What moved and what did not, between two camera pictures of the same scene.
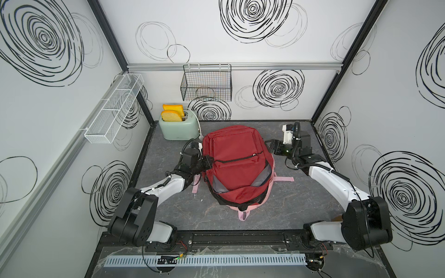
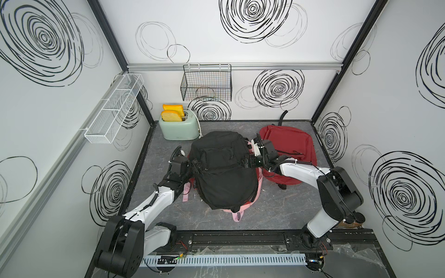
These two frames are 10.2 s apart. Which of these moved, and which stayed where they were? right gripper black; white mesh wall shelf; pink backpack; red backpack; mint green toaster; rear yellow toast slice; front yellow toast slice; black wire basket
Moved: red backpack; pink backpack; right gripper black
Stayed: front yellow toast slice; mint green toaster; black wire basket; white mesh wall shelf; rear yellow toast slice
